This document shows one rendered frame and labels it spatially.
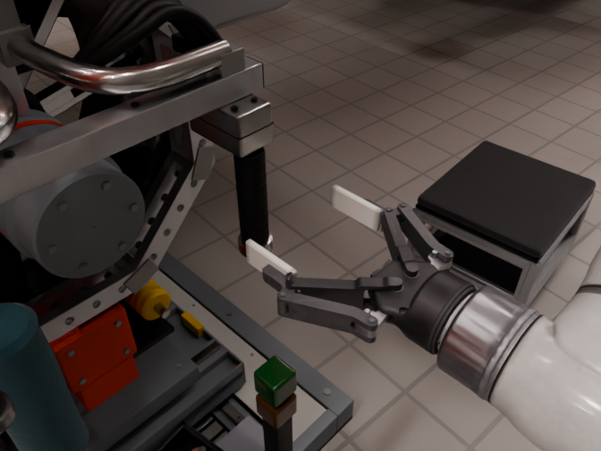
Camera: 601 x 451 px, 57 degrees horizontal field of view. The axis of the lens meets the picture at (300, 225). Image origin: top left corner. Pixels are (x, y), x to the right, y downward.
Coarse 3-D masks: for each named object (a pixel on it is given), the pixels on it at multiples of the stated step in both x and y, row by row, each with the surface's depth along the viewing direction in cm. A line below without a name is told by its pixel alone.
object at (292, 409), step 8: (256, 400) 71; (264, 400) 70; (288, 400) 70; (296, 400) 71; (264, 408) 70; (272, 408) 69; (280, 408) 69; (288, 408) 70; (296, 408) 72; (264, 416) 72; (272, 416) 70; (280, 416) 70; (288, 416) 72; (272, 424) 71; (280, 424) 71
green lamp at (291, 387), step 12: (276, 360) 69; (264, 372) 67; (276, 372) 67; (288, 372) 67; (264, 384) 66; (276, 384) 66; (288, 384) 67; (264, 396) 68; (276, 396) 66; (288, 396) 69
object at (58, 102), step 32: (64, 0) 71; (96, 0) 77; (32, 32) 70; (128, 64) 81; (32, 96) 73; (64, 96) 76; (96, 96) 98; (128, 96) 91; (128, 160) 93; (0, 256) 90; (0, 288) 83; (32, 288) 84
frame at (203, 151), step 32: (160, 32) 73; (192, 160) 85; (160, 192) 89; (192, 192) 88; (160, 224) 86; (128, 256) 88; (160, 256) 89; (64, 288) 84; (96, 288) 84; (128, 288) 87; (64, 320) 81
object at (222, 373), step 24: (168, 336) 136; (192, 336) 136; (192, 360) 127; (216, 360) 129; (240, 360) 128; (192, 384) 126; (216, 384) 123; (240, 384) 131; (168, 408) 121; (192, 408) 120; (144, 432) 117; (168, 432) 118
